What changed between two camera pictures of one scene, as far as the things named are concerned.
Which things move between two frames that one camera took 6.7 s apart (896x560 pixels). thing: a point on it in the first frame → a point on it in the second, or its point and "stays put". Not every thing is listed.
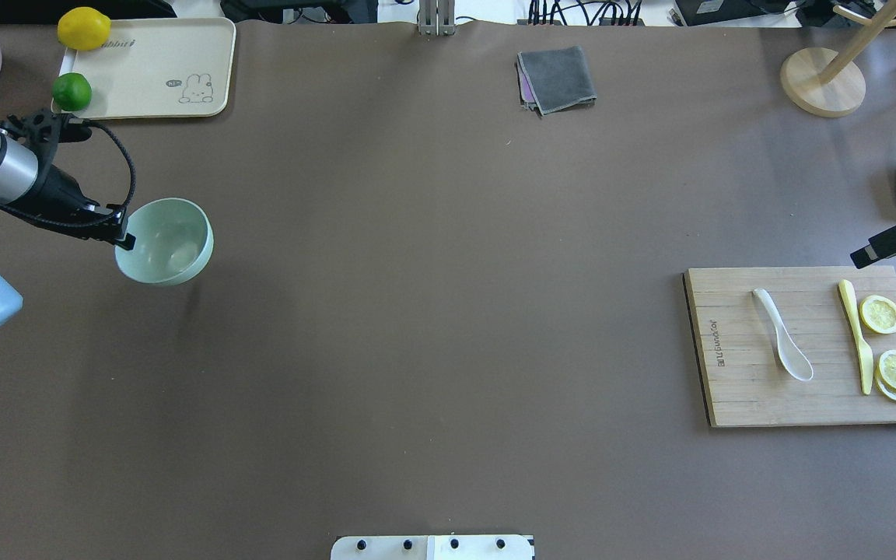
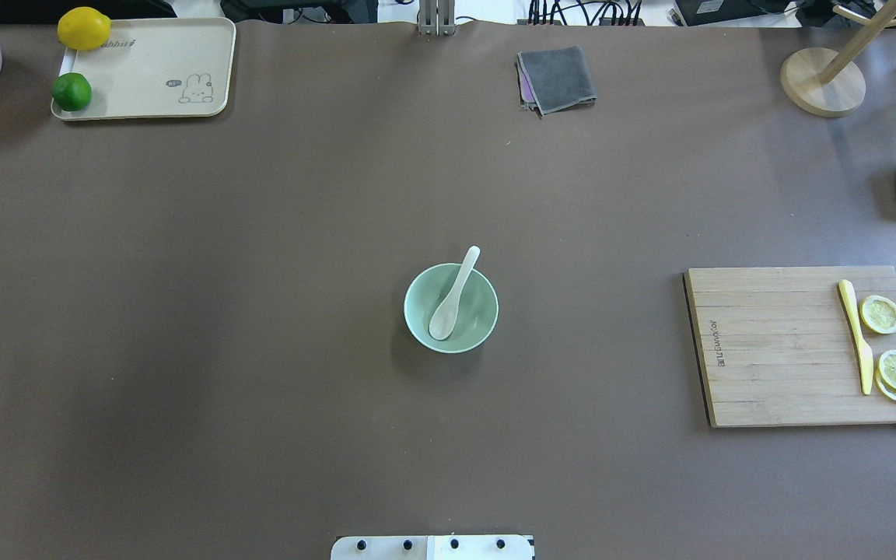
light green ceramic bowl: x=173 y=239 → x=450 y=308
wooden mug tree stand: x=829 y=83 stays put
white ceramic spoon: x=792 y=358 → x=442 y=320
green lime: x=71 y=92 stays put
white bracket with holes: x=433 y=547 stays put
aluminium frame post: x=437 y=17 stays put
